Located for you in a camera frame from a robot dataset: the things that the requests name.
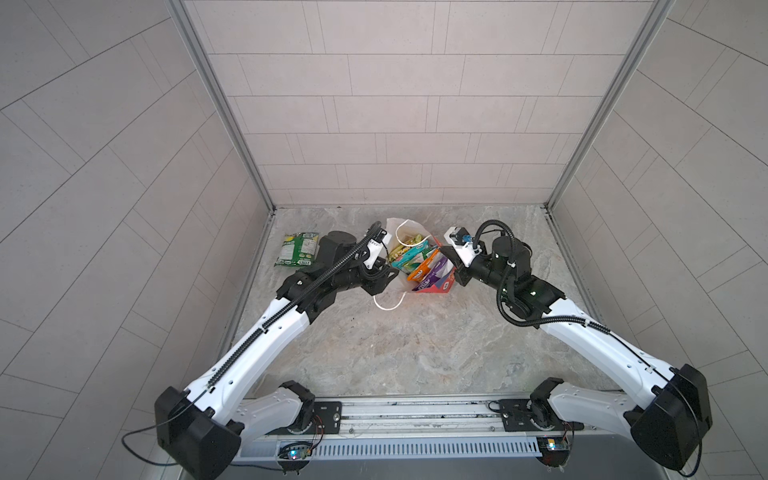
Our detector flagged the red paper gift bag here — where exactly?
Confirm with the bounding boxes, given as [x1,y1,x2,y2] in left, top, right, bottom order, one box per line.
[373,217,455,311]

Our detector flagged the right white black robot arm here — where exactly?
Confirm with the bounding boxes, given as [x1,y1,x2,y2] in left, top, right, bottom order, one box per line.
[441,227,713,472]

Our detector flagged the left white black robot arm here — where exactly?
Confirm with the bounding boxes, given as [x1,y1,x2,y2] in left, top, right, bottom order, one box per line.
[154,222,398,479]

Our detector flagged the teal snack packet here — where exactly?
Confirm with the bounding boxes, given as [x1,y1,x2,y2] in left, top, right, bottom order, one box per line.
[392,246,435,274]

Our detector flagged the purple snack packet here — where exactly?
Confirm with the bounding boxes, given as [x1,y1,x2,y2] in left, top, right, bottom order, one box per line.
[413,257,454,293]

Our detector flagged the orange snack packet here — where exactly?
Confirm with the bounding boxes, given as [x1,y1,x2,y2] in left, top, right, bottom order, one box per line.
[406,248,441,283]

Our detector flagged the yellow green snack packet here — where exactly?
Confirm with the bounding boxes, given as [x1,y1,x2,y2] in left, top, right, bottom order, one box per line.
[390,234,427,258]

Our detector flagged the right circuit board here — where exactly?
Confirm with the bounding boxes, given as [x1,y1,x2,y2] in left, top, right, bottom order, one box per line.
[536,436,571,468]

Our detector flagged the left green circuit board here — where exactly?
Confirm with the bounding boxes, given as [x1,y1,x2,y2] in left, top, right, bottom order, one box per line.
[277,441,313,461]

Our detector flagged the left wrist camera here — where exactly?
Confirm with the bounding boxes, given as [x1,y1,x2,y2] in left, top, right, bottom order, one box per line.
[364,234,391,270]

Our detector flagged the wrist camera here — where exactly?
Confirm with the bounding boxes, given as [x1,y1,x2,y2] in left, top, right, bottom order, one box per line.
[364,234,391,270]
[441,227,484,268]

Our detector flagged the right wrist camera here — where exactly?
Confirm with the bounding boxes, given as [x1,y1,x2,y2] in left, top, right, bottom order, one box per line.
[441,227,484,268]

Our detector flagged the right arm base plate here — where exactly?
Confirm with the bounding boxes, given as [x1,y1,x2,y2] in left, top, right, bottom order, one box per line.
[498,398,585,435]

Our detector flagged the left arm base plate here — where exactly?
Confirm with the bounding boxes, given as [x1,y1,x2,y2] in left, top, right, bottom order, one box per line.
[270,401,343,435]

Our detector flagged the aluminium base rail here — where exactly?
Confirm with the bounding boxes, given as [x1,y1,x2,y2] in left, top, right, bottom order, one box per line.
[239,392,670,448]

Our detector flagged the aluminium corner post right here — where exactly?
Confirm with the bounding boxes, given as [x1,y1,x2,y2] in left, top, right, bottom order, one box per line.
[545,0,676,210]

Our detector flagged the aluminium corner post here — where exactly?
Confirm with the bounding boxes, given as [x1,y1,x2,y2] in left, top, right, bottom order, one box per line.
[164,0,277,212]
[545,0,676,210]

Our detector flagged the aluminium corner post left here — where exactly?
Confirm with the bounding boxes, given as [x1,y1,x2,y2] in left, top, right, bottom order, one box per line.
[164,0,277,212]

